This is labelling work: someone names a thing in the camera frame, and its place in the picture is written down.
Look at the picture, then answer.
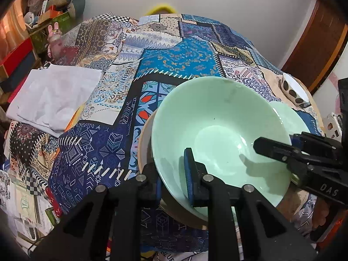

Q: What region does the green cardboard box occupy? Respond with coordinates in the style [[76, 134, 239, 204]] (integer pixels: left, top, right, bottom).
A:
[[29, 12, 72, 53]]

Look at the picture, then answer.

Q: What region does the green plate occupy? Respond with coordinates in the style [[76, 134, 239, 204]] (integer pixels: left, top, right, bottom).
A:
[[269, 102, 312, 149]]

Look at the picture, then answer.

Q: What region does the pink bunny toy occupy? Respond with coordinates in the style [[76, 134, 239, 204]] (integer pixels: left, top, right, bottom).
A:
[[47, 22, 65, 61]]

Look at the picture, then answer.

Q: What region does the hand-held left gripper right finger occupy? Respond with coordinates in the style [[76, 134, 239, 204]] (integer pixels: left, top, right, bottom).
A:
[[183, 148, 317, 261]]

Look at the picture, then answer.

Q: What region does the white box with stickers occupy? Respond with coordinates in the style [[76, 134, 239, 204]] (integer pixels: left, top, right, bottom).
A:
[[323, 113, 343, 142]]

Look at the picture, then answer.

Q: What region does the large white plate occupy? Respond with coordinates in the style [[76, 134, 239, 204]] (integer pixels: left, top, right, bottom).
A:
[[137, 109, 211, 230]]

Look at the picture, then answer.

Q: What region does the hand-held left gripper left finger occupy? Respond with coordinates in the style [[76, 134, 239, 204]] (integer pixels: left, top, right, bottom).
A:
[[31, 162, 164, 261]]

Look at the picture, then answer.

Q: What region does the red box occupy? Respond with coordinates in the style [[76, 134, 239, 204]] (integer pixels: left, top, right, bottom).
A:
[[0, 37, 33, 77]]

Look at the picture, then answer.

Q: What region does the brown wooden door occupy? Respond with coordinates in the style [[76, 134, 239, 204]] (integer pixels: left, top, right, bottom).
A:
[[281, 0, 348, 96]]

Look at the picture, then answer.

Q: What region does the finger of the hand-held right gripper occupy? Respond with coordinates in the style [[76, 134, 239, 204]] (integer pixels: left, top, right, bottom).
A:
[[253, 137, 301, 167], [291, 132, 343, 157]]

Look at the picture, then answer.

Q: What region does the pile of papers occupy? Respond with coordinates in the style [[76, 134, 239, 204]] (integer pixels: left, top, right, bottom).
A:
[[0, 169, 56, 241]]

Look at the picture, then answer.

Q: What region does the white cloth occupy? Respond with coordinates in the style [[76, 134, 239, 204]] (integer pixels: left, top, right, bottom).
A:
[[6, 65, 104, 138]]

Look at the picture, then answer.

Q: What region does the person's right hand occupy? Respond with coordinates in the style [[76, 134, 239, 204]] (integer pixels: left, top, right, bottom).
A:
[[312, 199, 331, 231]]

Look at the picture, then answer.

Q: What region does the yellow round object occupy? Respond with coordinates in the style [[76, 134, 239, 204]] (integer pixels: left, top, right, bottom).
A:
[[145, 3, 178, 16]]

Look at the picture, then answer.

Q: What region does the small white spotted bowl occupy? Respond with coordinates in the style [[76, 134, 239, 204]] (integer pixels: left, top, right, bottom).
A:
[[281, 73, 312, 108]]

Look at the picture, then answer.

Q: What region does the patchwork printed blanket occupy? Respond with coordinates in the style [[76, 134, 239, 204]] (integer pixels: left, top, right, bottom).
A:
[[4, 12, 325, 261]]

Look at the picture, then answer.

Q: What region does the green bowl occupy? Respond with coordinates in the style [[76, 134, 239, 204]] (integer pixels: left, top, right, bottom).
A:
[[151, 77, 292, 207]]

